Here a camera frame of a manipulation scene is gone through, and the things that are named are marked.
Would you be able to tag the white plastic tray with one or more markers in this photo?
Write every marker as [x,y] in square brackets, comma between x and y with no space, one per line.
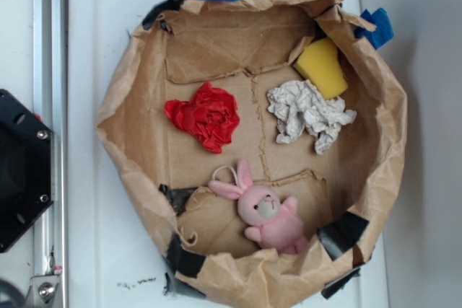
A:
[111,260]

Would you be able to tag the crumpled white paper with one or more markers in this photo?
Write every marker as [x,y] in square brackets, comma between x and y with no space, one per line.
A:
[299,107]

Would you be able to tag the red paper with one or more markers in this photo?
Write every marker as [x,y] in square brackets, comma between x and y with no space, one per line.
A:
[210,116]

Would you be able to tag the pink plush bunny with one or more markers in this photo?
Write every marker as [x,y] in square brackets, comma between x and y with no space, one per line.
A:
[272,223]

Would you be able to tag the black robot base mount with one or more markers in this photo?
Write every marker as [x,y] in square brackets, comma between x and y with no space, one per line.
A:
[26,179]

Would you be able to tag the yellow sponge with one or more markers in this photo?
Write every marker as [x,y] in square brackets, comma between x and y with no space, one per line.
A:
[319,62]

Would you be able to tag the brown paper bag bin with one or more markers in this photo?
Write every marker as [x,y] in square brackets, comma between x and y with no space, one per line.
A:
[247,47]

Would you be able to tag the aluminium extrusion rail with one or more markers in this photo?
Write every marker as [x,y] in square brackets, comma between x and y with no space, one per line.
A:
[49,284]

